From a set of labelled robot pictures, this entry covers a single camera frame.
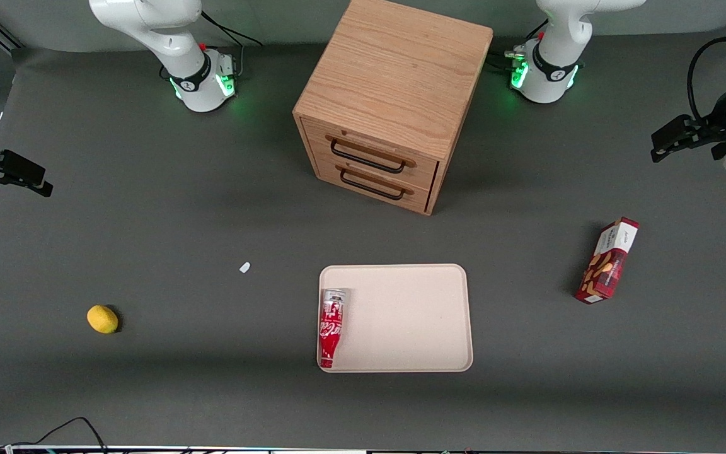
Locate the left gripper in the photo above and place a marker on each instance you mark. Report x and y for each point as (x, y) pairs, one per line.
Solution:
(715, 123)

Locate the red cookie box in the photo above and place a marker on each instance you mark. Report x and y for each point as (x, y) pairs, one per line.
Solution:
(605, 268)

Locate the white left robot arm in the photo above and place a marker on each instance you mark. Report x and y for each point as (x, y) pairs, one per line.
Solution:
(558, 57)

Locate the beige plastic tray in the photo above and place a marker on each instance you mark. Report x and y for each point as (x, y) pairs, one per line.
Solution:
(407, 321)

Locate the yellow lemon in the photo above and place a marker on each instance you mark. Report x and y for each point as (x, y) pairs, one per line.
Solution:
(102, 319)

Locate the wooden drawer cabinet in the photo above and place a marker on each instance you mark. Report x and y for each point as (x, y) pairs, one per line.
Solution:
(394, 69)

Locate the red cola bottle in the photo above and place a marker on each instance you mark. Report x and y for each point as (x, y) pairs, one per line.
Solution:
(331, 325)

